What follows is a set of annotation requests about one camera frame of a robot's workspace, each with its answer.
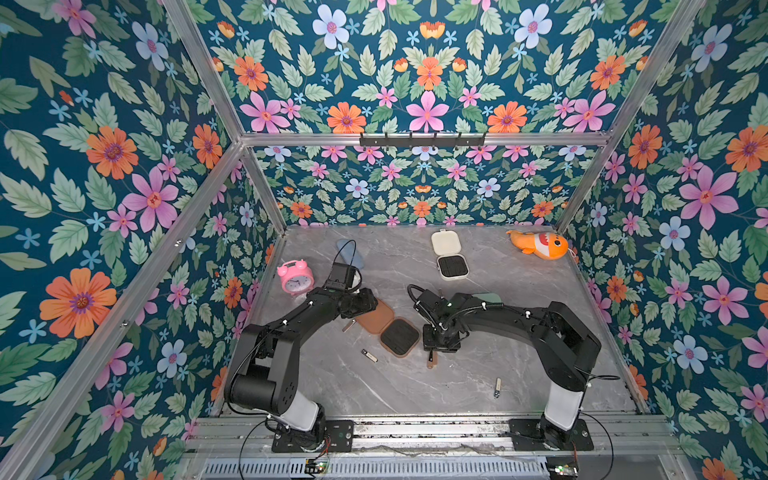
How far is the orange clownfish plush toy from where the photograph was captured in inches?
41.7

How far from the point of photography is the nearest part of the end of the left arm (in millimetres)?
743

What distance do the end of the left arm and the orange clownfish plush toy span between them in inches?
25.0

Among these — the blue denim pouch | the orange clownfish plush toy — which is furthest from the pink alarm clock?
the orange clownfish plush toy
